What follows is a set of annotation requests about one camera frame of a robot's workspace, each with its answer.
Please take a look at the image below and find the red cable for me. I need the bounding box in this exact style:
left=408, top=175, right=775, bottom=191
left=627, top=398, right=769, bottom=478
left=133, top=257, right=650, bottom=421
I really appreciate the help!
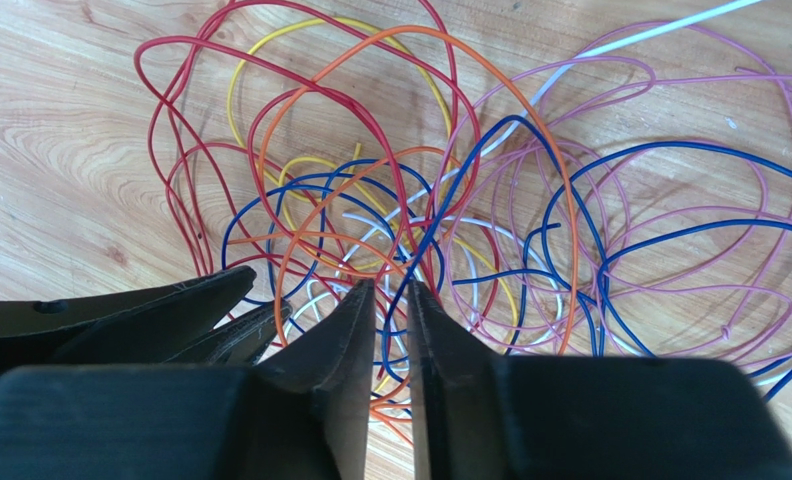
left=134, top=0, right=504, bottom=334

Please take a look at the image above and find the blue cable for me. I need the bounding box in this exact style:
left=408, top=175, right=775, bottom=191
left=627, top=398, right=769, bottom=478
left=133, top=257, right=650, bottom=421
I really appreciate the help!
left=221, top=115, right=792, bottom=402

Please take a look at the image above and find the white cable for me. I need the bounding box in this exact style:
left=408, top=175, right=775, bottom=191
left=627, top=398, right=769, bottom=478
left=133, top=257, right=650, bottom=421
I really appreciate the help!
left=282, top=0, right=792, bottom=387

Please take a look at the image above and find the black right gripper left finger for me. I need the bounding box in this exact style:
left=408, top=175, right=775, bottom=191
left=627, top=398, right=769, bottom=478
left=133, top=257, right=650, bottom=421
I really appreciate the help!
left=256, top=280, right=375, bottom=479

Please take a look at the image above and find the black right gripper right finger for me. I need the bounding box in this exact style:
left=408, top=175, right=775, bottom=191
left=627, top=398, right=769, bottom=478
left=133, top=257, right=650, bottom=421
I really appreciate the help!
left=408, top=282, right=503, bottom=479

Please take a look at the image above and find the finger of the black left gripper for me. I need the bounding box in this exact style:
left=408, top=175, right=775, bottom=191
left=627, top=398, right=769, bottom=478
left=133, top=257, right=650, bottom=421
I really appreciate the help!
left=0, top=266, right=257, bottom=365
left=166, top=301, right=292, bottom=365

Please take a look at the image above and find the orange cable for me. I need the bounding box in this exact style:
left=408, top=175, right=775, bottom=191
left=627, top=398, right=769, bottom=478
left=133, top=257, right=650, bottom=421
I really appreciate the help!
left=226, top=25, right=582, bottom=446

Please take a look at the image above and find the yellow cable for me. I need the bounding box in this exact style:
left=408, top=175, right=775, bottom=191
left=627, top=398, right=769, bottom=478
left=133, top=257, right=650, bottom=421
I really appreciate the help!
left=226, top=17, right=521, bottom=394

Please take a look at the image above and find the pink cable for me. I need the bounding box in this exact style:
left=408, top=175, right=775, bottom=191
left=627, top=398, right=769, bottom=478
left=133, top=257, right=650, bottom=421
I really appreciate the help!
left=439, top=19, right=792, bottom=371

